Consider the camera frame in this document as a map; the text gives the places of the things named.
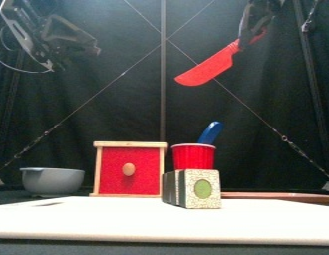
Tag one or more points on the blue plastic utensil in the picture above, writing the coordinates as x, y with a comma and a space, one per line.
211, 132

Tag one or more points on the slanted black frame post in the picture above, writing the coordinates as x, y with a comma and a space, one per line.
312, 86

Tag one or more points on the black cloth backdrop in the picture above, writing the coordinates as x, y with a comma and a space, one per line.
104, 40

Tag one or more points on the red wooden box with knob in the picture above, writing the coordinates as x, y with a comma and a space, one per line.
125, 166

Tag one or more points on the grey bowl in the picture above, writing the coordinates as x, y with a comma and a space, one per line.
50, 181

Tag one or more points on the white cutting board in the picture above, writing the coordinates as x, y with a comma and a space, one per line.
148, 219

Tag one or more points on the pink plastic tray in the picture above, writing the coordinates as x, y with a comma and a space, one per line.
280, 197

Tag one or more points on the vertical metal frame pole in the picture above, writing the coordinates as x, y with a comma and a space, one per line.
162, 93

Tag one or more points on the toy sushi roll slice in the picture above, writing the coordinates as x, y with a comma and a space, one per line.
201, 189

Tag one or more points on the red plastic toy knife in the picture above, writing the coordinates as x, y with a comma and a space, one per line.
209, 66

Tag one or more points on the red plastic cup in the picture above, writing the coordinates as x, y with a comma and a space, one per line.
193, 157

